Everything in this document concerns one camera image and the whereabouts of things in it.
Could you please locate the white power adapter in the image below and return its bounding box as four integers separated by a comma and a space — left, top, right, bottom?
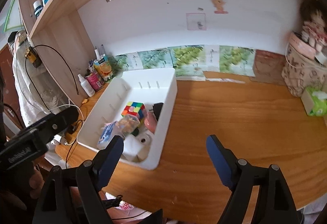
122, 132, 153, 163

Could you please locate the clear plastic box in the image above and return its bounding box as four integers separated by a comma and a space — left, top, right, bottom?
116, 114, 140, 136

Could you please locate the black case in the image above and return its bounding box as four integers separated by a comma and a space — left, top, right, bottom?
152, 102, 164, 121

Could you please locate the white plastic storage bin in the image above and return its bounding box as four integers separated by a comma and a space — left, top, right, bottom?
77, 68, 177, 170

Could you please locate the blue floss pick box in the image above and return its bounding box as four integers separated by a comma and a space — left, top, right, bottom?
97, 121, 125, 150

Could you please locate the colourful puzzle cube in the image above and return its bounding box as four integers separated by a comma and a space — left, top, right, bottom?
121, 101, 146, 121

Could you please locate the red snack packet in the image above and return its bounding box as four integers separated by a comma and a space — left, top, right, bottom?
85, 71, 104, 92

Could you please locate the white spray bottle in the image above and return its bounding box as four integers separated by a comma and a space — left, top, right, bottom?
78, 74, 95, 97

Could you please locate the orange juice carton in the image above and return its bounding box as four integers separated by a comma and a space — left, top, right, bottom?
94, 54, 113, 81

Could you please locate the green tissue pack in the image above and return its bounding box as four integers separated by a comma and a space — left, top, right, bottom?
301, 86, 326, 117

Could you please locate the wooden shelf unit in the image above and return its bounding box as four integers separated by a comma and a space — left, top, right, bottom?
18, 0, 95, 106

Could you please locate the plush doll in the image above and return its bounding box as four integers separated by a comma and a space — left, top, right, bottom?
299, 0, 326, 52

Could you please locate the white wall charger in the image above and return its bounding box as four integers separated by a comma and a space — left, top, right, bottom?
52, 134, 69, 145

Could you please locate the white usb cable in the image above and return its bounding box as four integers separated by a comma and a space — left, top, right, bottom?
48, 103, 85, 122

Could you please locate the black usb cable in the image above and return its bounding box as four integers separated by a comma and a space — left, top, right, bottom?
24, 44, 85, 169

